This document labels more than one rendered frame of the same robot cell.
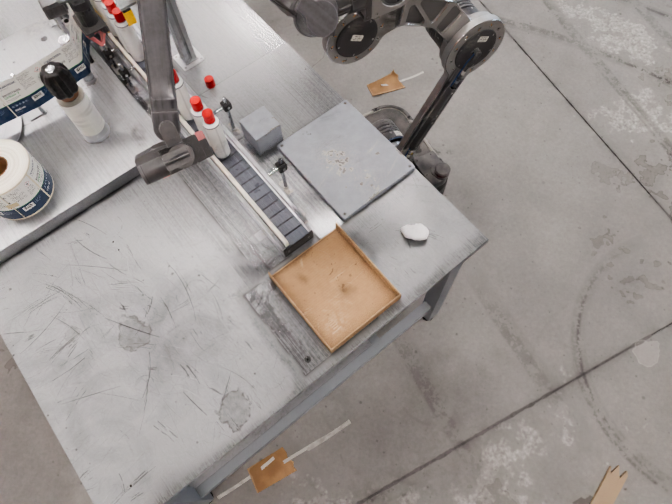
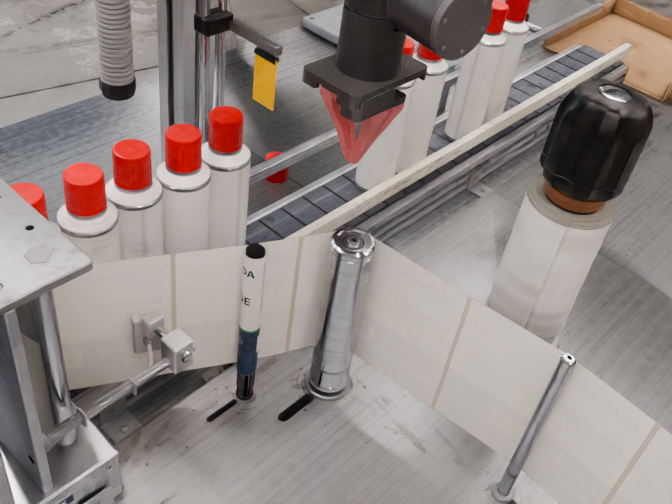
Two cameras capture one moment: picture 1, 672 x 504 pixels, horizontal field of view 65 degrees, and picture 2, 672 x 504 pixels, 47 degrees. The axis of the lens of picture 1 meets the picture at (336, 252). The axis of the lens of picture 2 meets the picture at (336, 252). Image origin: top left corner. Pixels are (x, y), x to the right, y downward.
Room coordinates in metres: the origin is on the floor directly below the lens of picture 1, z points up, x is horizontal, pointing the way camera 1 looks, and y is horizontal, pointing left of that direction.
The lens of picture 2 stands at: (1.53, 1.27, 1.47)
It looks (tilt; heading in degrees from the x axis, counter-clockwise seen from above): 41 degrees down; 251
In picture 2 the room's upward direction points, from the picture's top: 10 degrees clockwise
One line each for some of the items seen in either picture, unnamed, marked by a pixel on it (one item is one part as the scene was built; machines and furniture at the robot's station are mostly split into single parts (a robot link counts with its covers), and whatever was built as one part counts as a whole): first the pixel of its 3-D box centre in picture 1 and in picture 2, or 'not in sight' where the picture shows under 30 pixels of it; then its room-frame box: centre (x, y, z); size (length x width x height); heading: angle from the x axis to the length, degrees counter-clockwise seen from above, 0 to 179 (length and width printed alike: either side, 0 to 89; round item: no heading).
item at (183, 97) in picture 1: (180, 94); (418, 103); (1.17, 0.46, 0.98); 0.05 x 0.05 x 0.20
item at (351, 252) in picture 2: (77, 60); (339, 318); (1.36, 0.81, 0.97); 0.05 x 0.05 x 0.19
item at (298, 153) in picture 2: (204, 107); (423, 93); (1.14, 0.38, 0.96); 1.07 x 0.01 x 0.01; 35
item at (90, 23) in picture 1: (86, 15); (370, 46); (1.33, 0.69, 1.18); 0.10 x 0.07 x 0.07; 34
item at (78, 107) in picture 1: (75, 103); (560, 226); (1.13, 0.77, 1.03); 0.09 x 0.09 x 0.30
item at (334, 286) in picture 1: (334, 285); (637, 44); (0.54, 0.01, 0.85); 0.30 x 0.26 x 0.04; 35
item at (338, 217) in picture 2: (189, 129); (457, 147); (1.10, 0.44, 0.91); 1.07 x 0.01 x 0.02; 35
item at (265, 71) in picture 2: (129, 16); (264, 78); (1.41, 0.59, 1.09); 0.03 x 0.01 x 0.06; 125
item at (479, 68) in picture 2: (203, 121); (477, 73); (1.06, 0.38, 0.98); 0.05 x 0.05 x 0.20
